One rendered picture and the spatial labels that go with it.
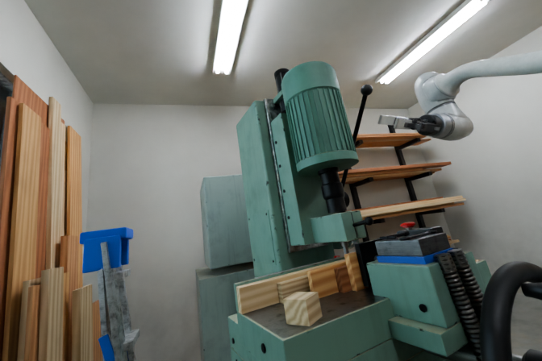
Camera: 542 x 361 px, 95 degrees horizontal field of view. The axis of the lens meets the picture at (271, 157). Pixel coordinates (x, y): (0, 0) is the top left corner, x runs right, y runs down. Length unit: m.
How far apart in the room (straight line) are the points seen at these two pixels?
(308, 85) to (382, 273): 0.49
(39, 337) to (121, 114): 2.25
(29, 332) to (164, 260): 1.48
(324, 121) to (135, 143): 2.67
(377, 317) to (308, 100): 0.52
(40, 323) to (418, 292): 1.52
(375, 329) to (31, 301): 1.41
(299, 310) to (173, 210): 2.52
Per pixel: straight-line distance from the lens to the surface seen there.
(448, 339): 0.53
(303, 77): 0.75
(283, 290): 0.61
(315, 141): 0.67
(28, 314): 1.61
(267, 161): 0.85
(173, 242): 2.89
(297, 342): 0.46
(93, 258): 1.21
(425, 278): 0.51
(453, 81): 1.14
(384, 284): 0.57
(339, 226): 0.67
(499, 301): 0.46
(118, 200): 3.00
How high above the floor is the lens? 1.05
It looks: 16 degrees up
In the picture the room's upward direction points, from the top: 9 degrees counter-clockwise
